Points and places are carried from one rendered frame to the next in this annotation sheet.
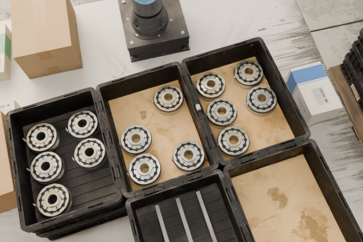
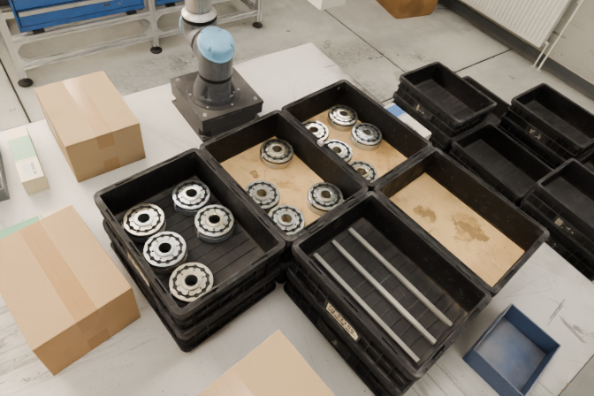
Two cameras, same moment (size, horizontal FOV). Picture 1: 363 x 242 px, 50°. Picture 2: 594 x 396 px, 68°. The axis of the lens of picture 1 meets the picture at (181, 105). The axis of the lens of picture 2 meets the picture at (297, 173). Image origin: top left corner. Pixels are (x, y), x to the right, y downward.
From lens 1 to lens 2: 0.63 m
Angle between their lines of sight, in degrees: 25
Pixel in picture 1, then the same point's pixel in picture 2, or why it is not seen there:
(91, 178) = (224, 250)
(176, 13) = (239, 83)
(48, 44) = (109, 125)
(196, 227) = (366, 263)
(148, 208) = not seen: hidden behind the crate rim
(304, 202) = (449, 211)
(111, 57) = (176, 141)
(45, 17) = (92, 100)
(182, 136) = (307, 184)
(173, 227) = (342, 270)
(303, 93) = not seen: hidden behind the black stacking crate
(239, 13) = (294, 83)
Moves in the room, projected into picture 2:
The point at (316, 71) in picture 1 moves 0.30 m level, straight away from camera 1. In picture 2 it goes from (394, 110) to (393, 65)
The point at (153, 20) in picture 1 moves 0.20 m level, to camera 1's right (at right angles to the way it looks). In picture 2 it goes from (225, 86) to (277, 75)
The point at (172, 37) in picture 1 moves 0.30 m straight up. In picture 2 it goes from (246, 104) to (250, 28)
